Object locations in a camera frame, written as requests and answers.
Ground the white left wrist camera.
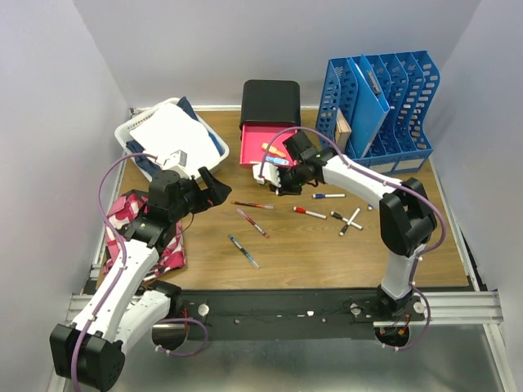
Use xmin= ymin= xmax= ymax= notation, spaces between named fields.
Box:
xmin=157 ymin=149 xmax=188 ymax=178

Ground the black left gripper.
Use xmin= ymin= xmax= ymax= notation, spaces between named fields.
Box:
xmin=170 ymin=166 xmax=231 ymax=222

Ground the orange cover paperback book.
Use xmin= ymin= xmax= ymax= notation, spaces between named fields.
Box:
xmin=334 ymin=109 xmax=351 ymax=155

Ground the navy blue cloth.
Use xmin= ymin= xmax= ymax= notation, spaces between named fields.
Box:
xmin=125 ymin=96 xmax=226 ymax=185

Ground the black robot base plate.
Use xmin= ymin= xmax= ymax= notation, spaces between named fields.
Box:
xmin=179 ymin=288 xmax=425 ymax=341

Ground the blue capped whiteboard marker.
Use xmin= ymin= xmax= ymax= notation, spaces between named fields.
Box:
xmin=312 ymin=193 xmax=346 ymax=199

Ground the white plastic basket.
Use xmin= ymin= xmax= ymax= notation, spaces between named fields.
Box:
xmin=114 ymin=96 xmax=230 ymax=185

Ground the orange red gel pen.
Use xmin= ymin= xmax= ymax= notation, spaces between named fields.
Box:
xmin=231 ymin=200 xmax=275 ymax=210

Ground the blue magazine file rack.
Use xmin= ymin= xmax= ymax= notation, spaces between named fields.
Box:
xmin=315 ymin=51 xmax=440 ymax=175

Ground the black capped whiteboard marker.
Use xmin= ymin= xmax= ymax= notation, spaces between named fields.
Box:
xmin=330 ymin=208 xmax=363 ymax=230

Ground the blue correction tape dispenser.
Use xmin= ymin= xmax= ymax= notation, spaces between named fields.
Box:
xmin=266 ymin=156 xmax=290 ymax=166

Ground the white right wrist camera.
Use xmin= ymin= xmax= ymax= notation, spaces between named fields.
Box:
xmin=252 ymin=163 xmax=281 ymax=188

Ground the pink gel pen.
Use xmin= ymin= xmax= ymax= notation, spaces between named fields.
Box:
xmin=236 ymin=208 xmax=270 ymax=238

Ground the blue gel pen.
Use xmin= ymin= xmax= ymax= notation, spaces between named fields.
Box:
xmin=228 ymin=234 xmax=260 ymax=270

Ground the orange correction tape dispenser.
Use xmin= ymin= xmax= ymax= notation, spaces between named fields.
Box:
xmin=261 ymin=143 xmax=287 ymax=158

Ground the black pink drawer cabinet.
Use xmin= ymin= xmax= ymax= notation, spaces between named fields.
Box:
xmin=239 ymin=79 xmax=301 ymax=130

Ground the pink camouflage cloth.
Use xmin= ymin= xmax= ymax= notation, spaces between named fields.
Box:
xmin=103 ymin=190 xmax=186 ymax=283

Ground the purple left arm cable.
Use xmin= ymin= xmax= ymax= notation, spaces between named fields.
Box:
xmin=69 ymin=153 xmax=209 ymax=392

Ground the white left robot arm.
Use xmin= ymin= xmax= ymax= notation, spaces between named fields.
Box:
xmin=50 ymin=167 xmax=232 ymax=391

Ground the pink drawer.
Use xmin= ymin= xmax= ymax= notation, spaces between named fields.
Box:
xmin=239 ymin=123 xmax=297 ymax=168

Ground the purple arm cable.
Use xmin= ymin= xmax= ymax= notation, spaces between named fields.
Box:
xmin=259 ymin=127 xmax=449 ymax=352
xmin=69 ymin=153 xmax=209 ymax=392

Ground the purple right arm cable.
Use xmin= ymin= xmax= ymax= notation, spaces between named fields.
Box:
xmin=259 ymin=127 xmax=449 ymax=352

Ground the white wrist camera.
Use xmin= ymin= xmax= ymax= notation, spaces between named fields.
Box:
xmin=252 ymin=163 xmax=281 ymax=188
xmin=157 ymin=149 xmax=188 ymax=178

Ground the red capped whiteboard marker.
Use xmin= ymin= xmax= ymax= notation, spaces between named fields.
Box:
xmin=293 ymin=206 xmax=327 ymax=220

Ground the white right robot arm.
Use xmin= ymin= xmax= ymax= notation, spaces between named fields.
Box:
xmin=254 ymin=127 xmax=443 ymax=320

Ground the blue file folder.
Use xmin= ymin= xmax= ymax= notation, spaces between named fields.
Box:
xmin=348 ymin=56 xmax=390 ymax=158

